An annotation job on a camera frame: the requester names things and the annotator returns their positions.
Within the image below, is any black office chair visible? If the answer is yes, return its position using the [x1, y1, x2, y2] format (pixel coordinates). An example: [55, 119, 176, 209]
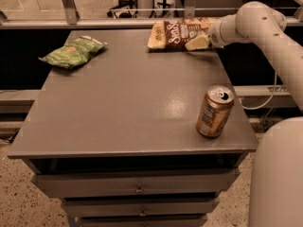
[106, 0, 138, 19]

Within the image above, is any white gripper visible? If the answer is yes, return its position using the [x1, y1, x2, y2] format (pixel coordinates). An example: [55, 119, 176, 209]
[185, 15, 241, 51]

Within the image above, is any gold soda can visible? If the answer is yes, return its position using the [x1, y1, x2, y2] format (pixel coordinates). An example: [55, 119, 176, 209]
[196, 85, 234, 138]

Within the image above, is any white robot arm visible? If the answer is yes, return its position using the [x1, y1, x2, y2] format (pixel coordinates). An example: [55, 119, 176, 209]
[207, 1, 303, 227]

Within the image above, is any grey drawer cabinet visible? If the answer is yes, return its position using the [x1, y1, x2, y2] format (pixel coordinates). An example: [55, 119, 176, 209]
[9, 29, 257, 227]

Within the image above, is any metal railing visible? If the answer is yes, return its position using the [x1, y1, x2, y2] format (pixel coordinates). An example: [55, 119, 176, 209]
[0, 0, 302, 29]

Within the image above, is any green chip bag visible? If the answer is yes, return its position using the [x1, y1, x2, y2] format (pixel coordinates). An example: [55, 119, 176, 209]
[40, 36, 107, 70]

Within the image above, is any white cable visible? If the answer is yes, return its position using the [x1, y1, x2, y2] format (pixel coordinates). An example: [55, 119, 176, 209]
[240, 73, 278, 112]

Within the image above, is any brown chip bag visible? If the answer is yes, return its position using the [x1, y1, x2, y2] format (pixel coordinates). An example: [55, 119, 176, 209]
[148, 17, 216, 51]

